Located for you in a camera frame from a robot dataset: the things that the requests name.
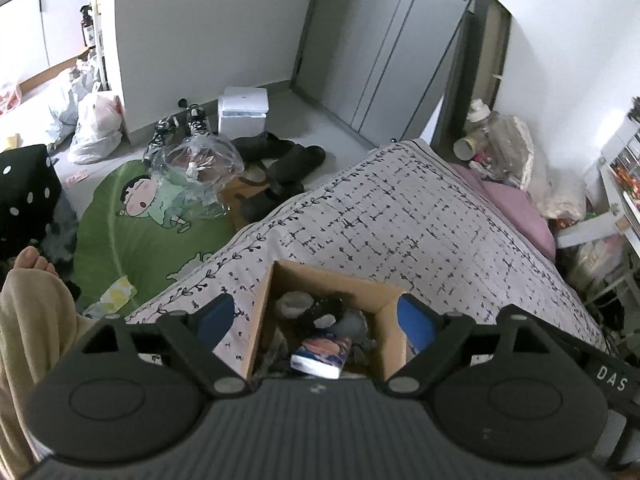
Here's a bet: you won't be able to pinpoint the colorful blue pink pouch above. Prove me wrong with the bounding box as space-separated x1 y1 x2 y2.
290 334 352 379

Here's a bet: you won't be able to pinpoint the fluffy blue plush toy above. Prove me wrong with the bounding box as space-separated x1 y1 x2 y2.
329 309 369 340

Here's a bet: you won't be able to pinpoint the black white small plush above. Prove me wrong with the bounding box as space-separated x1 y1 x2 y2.
297 297 346 333

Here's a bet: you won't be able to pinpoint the brown cardboard box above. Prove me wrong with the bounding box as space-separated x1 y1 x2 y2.
241 260 410 382

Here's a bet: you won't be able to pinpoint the white black patterned bedspread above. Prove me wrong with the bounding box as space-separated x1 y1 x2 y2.
130 141 605 367

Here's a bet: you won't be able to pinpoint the green leaf cartoon rug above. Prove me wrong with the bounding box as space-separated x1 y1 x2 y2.
73 160 235 314

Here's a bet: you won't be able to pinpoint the beige trouser leg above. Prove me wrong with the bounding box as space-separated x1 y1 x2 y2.
1 269 94 479

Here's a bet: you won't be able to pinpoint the pink pillow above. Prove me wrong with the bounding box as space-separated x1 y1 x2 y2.
450 164 556 263

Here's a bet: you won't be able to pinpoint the clear crumpled plastic bag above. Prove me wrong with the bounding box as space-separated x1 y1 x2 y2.
144 132 244 221

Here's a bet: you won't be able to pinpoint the bare foot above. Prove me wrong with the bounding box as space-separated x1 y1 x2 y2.
13 246 58 276

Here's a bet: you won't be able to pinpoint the white plastic bags pile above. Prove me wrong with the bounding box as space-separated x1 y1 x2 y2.
492 114 587 221

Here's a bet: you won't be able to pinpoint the white desk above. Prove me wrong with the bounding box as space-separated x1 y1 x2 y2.
554 159 640 255

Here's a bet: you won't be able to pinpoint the paper cup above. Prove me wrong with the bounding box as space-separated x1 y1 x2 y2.
452 134 484 162

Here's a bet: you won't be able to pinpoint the black boots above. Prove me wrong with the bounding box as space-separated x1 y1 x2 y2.
232 131 326 223

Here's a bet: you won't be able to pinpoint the clear plastic water bottle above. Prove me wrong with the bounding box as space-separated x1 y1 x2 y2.
466 99 502 162

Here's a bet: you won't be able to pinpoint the black dice cushion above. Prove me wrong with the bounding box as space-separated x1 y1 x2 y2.
0 144 62 259

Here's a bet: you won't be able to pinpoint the white plastic bag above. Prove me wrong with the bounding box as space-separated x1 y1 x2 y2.
67 91 122 165

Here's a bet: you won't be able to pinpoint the white air purifier box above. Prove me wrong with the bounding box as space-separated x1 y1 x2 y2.
217 87 269 138

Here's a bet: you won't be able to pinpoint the leaning brown board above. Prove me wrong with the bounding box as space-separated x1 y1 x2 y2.
431 0 512 162

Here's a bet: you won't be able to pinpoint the spray bottle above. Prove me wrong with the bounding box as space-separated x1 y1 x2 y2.
80 4 96 48

